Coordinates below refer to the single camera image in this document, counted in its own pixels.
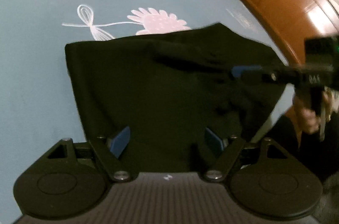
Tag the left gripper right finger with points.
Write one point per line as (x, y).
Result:
(228, 149)

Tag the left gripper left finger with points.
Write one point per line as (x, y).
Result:
(108, 149)

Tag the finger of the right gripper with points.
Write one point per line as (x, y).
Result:
(254, 74)

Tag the black drawstring pants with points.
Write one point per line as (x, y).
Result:
(169, 90)

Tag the black right sleeve forearm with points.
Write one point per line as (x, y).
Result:
(320, 157)

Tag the person right hand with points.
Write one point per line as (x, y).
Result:
(308, 121)

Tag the teal patterned bed sheet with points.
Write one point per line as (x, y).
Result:
(37, 103)

